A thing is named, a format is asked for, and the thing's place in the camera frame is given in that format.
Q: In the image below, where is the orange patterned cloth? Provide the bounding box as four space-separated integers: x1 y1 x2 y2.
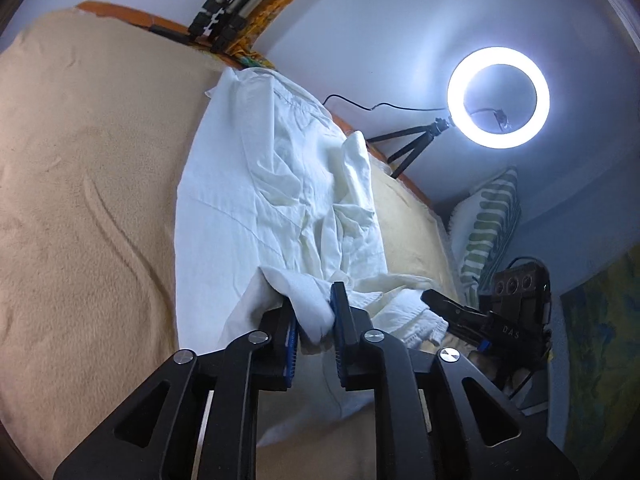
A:
227 0 337 70

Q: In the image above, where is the beige blanket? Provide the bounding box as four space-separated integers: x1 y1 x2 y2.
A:
0 7 458 477

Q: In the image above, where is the white ring light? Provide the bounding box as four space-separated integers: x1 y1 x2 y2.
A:
446 46 551 150

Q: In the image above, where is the green striped white pillow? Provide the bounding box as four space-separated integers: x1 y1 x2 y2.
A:
447 166 522 307

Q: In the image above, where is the white shirt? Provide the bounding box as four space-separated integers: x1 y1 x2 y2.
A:
172 66 449 449

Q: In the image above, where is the black ring light tripod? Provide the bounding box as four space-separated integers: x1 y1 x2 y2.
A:
365 117 454 180

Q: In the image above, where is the folded grey black tripod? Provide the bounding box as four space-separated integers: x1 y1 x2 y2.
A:
188 0 257 54

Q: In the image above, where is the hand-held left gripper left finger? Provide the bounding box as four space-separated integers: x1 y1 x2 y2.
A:
52 297 301 480

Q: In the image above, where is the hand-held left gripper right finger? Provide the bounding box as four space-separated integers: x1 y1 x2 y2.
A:
330 281 581 480

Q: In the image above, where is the black ring light cable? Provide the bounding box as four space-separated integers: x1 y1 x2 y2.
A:
322 93 451 114

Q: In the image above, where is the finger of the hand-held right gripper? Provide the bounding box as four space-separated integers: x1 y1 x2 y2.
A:
421 289 491 329
446 321 489 352

